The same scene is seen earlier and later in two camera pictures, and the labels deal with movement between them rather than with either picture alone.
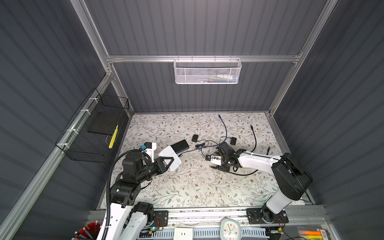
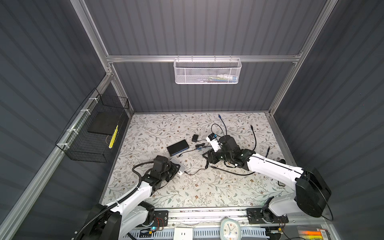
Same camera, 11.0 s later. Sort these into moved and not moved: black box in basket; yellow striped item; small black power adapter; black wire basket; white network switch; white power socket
Moved: white network switch; small black power adapter
Not moved: white power socket; black wire basket; yellow striped item; black box in basket
